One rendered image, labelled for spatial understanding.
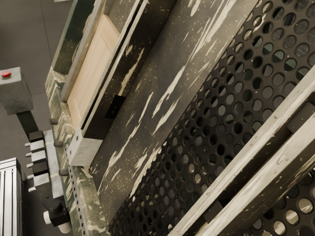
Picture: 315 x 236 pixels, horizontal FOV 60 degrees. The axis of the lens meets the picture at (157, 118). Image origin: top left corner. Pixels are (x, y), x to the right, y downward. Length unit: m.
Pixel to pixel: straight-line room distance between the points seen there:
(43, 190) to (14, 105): 0.48
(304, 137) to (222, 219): 0.16
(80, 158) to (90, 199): 0.14
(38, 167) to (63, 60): 0.53
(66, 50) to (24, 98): 0.30
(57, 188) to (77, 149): 0.28
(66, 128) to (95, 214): 0.38
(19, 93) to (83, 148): 0.60
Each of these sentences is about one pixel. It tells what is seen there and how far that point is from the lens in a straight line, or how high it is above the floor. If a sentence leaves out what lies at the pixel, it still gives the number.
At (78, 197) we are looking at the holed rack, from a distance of 0.91.
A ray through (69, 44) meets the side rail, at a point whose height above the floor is 1.02.
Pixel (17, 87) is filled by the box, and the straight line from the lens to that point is 1.40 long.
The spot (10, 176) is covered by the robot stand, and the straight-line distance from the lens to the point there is 1.94.
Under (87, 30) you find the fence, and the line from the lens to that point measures 1.11.
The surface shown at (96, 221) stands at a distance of 0.85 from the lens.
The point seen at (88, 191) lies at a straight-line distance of 0.91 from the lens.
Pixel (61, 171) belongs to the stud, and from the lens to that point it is 1.00.
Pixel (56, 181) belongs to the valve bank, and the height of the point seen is 0.74.
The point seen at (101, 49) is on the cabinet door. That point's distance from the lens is 1.01.
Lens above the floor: 1.65
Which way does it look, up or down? 43 degrees down
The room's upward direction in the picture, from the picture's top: straight up
